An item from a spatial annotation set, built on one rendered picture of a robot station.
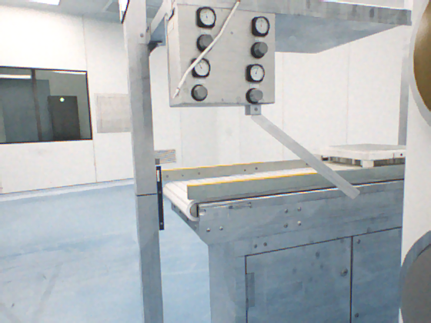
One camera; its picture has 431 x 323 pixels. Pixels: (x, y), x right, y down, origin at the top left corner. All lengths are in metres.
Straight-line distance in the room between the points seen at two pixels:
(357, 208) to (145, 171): 0.61
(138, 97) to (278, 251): 0.58
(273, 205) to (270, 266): 0.19
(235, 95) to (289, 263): 0.49
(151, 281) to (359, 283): 0.63
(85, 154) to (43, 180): 0.76
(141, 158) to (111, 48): 5.30
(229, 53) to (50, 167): 5.32
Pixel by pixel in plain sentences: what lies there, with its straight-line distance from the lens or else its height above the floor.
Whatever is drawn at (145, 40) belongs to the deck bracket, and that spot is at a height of 1.31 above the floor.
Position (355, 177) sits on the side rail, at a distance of 0.94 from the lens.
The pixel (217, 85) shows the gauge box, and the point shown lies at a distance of 0.69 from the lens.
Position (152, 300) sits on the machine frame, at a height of 0.53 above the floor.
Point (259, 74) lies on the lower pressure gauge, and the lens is 0.72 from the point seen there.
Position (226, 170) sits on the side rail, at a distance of 1.03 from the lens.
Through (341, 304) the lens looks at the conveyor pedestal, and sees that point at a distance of 1.12.
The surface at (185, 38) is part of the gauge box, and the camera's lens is 0.68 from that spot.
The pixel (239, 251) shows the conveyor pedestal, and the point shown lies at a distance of 0.85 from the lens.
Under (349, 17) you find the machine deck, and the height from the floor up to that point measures 1.30.
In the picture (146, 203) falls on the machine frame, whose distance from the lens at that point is 0.99.
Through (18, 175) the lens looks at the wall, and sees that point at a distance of 5.87.
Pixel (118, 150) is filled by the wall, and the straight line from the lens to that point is 6.06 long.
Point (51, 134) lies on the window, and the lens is 5.86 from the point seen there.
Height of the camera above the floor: 1.07
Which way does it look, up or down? 7 degrees down
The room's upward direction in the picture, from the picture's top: 2 degrees counter-clockwise
